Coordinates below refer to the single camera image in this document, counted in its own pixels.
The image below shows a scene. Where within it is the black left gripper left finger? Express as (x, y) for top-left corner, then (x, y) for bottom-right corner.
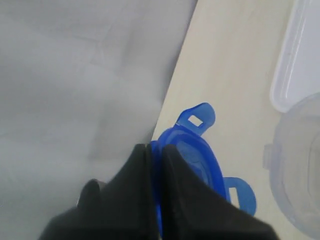
(39, 144), (159, 240)

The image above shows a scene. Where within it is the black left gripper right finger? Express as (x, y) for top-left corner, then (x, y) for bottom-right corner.
(160, 145), (277, 240)

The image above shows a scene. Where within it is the blue container lid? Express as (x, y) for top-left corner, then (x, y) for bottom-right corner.
(150, 102), (257, 236)

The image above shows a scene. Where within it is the clear plastic container with label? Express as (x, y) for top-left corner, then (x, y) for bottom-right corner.
(263, 93), (320, 240)

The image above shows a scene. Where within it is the white backdrop curtain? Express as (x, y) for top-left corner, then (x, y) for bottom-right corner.
(0, 0), (197, 240)

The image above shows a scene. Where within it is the white plastic tray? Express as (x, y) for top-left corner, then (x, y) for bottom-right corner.
(269, 0), (320, 113)

